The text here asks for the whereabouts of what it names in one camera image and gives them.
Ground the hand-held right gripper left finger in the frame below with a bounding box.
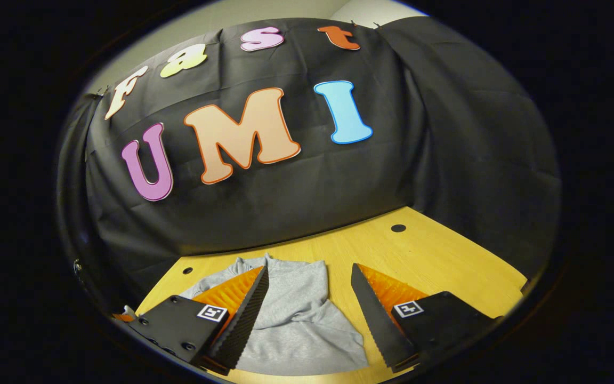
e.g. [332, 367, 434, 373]
[126, 265, 270, 375]

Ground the black backdrop cloth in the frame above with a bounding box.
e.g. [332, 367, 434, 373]
[56, 16, 561, 310]

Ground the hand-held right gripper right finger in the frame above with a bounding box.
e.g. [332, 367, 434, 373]
[351, 263, 499, 373]

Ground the grey zip-neck sweatshirt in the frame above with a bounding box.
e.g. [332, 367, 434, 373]
[179, 253, 369, 377]

